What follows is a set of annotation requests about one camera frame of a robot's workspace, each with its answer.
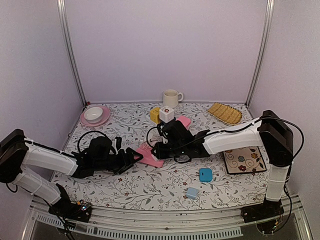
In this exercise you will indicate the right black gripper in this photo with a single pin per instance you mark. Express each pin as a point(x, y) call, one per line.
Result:
point(160, 154)

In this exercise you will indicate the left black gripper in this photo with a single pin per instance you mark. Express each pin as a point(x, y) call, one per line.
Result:
point(124, 162)

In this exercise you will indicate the pink power strip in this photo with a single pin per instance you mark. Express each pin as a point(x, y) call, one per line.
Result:
point(148, 158)

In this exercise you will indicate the blue plug adapter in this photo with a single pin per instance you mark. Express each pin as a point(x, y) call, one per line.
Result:
point(205, 175)

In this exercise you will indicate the white charger with cable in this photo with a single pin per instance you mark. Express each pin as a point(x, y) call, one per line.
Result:
point(150, 143)

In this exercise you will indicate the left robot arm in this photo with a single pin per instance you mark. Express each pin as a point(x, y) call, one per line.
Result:
point(17, 153)

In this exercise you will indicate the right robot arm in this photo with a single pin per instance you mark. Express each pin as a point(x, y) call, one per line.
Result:
point(267, 131)

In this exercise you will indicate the dark blue cube socket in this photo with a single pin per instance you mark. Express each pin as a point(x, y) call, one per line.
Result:
point(168, 122)

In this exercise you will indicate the yellow cube socket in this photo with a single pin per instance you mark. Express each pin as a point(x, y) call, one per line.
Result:
point(154, 115)

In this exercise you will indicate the white cube socket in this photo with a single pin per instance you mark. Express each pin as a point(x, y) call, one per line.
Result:
point(166, 113)

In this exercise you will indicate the pink plug adapter on top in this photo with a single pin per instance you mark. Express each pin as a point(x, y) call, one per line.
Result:
point(185, 121)

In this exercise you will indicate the light blue charger plug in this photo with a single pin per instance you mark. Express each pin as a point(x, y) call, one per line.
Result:
point(192, 193)

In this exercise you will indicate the pink plate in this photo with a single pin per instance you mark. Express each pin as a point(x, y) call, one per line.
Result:
point(105, 117)

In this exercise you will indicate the floral table cloth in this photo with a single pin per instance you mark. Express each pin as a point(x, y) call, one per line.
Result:
point(144, 187)

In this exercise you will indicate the cream ceramic mug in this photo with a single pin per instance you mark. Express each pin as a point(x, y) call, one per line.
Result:
point(172, 98)

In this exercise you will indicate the white bowl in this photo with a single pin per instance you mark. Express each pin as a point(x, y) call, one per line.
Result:
point(93, 114)

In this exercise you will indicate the yellow woven tray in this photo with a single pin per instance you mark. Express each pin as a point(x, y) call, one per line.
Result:
point(225, 113)

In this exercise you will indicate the floral square coaster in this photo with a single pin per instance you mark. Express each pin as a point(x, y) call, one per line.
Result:
point(246, 160)

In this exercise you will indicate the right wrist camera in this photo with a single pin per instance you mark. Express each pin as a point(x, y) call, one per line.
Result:
point(161, 133)

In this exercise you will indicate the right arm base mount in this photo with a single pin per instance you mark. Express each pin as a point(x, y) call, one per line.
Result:
point(265, 210)

